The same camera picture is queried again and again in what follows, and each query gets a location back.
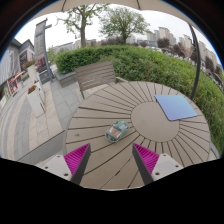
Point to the beige patio umbrella canopy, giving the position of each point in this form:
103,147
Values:
100,3

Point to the blue mouse pad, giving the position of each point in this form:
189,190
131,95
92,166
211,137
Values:
175,107

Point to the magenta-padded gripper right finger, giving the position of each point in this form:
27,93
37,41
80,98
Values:
165,165

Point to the white planter with pink flowers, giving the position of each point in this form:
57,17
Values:
32,71

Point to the transparent teal computer mouse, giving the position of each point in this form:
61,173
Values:
116,131

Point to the white planter with orange flowers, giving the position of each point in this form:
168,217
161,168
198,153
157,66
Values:
35,100

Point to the brown slatted outdoor chair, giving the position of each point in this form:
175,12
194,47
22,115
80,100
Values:
95,75

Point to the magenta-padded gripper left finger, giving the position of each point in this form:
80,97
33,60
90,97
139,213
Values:
58,165

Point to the bare-trunked leafy tree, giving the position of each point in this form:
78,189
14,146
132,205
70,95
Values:
82,33

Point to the distant apartment buildings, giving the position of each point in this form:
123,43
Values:
165,33

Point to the grey storefront building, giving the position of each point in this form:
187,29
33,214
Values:
11,66

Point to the tall grey sign pillar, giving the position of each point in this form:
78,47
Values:
40,43

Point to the green trimmed hedge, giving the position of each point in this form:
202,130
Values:
150,63

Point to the round-crowned green tree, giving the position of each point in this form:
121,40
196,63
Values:
124,21

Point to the dark curved umbrella pole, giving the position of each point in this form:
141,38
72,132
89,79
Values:
198,60

